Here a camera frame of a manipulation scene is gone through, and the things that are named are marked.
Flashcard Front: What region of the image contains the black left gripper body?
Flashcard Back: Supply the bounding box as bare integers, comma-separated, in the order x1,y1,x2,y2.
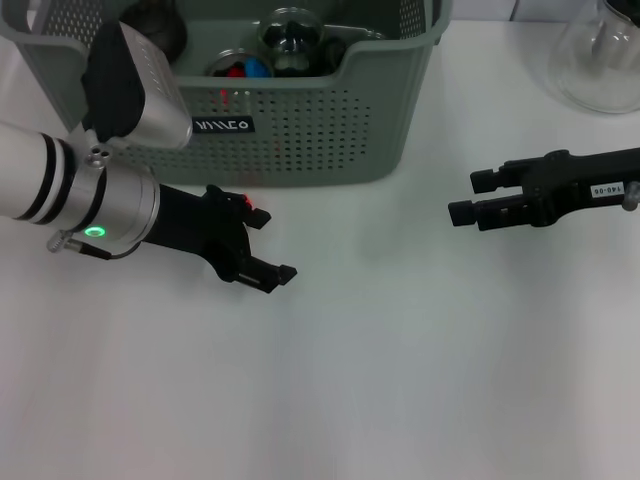
143,182,255,284

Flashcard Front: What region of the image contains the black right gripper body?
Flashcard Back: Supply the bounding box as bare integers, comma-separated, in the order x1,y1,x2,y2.
500,146,640,230

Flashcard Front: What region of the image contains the grey perforated plastic storage bin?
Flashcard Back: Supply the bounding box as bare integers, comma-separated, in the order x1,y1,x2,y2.
0,0,455,189

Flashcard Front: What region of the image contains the black round teapot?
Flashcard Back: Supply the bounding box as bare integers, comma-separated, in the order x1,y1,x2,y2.
118,0,189,64

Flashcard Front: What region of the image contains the right gripper cable with plug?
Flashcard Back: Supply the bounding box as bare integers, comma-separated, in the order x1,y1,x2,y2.
621,181,640,215

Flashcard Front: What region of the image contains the clear glass carafe black handle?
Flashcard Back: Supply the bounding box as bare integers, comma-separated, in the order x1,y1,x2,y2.
548,0,640,115

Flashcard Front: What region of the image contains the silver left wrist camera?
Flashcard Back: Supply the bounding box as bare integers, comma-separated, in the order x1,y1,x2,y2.
79,20,195,150

